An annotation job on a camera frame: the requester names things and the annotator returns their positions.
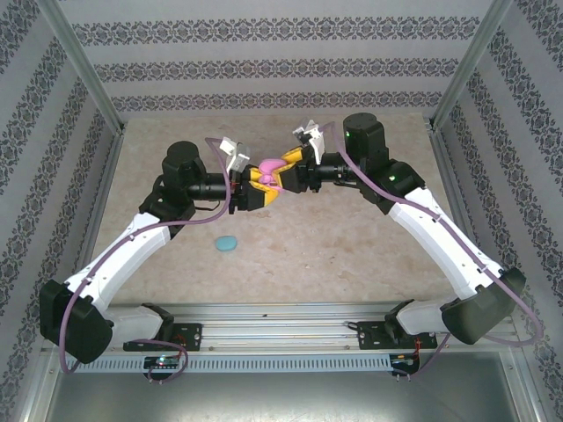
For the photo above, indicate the pink earbud charging case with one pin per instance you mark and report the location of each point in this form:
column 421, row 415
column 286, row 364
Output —
column 269, row 166

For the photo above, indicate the blue earbud charging case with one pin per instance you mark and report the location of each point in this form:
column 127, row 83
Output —
column 227, row 244

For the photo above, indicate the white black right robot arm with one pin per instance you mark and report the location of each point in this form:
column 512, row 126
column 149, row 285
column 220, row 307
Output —
column 431, row 228

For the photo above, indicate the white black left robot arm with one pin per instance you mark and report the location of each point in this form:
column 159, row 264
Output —
column 127, row 250

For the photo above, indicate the aluminium table side rail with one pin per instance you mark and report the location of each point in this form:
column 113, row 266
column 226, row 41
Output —
column 105, row 189
column 451, row 176

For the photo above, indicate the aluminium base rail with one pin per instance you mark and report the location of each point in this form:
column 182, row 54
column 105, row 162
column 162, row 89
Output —
column 281, row 327

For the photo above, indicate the aluminium frame post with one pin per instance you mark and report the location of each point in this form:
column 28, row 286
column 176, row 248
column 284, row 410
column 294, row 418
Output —
column 79, row 61
column 473, row 61

